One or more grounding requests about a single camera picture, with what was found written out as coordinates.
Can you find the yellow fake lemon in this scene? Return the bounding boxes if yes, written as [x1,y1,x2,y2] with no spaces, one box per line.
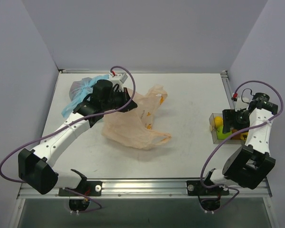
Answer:
[214,116,223,128]

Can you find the brown fake fruit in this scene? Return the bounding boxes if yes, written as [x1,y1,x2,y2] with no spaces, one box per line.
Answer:
[231,132,248,141]

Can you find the green fake apple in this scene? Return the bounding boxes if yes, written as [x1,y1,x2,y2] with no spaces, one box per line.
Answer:
[216,126,232,140]

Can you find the translucent orange plastic bag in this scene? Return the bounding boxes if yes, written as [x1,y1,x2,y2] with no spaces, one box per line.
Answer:
[102,85,171,150]

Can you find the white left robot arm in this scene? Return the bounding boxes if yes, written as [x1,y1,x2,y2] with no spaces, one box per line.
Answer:
[18,79,137,195]

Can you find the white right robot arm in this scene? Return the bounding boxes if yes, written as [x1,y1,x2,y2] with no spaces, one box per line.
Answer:
[201,93,278,194]

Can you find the blue tied plastic bag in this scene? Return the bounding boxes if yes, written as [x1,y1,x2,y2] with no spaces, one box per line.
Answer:
[61,74,109,118]

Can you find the clear acrylic box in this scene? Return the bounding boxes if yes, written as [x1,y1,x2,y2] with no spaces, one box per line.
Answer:
[209,113,248,144]

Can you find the gold box knob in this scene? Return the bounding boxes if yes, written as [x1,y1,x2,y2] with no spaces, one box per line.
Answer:
[209,124,215,132]

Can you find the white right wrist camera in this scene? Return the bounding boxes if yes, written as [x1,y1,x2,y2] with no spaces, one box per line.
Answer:
[231,93,250,112]

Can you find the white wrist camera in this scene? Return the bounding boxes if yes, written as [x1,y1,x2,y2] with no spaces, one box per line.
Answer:
[231,93,250,112]
[109,73,128,92]

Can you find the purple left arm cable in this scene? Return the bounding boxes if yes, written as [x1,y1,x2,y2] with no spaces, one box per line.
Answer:
[0,65,136,183]

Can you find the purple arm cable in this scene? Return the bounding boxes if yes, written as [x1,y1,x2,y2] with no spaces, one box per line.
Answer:
[0,65,136,183]
[200,80,284,189]

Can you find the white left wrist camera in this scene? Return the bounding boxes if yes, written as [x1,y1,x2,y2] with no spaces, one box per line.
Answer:
[109,73,128,92]

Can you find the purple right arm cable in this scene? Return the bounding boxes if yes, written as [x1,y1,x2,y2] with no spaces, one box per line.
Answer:
[200,80,284,189]

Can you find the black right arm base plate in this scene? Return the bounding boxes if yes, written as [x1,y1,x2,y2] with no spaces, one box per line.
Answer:
[186,180,229,196]

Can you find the aluminium front rail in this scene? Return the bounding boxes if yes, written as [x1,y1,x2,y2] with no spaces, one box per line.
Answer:
[17,178,272,200]

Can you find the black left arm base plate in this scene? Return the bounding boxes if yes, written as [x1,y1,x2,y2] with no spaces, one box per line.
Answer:
[58,180,103,197]

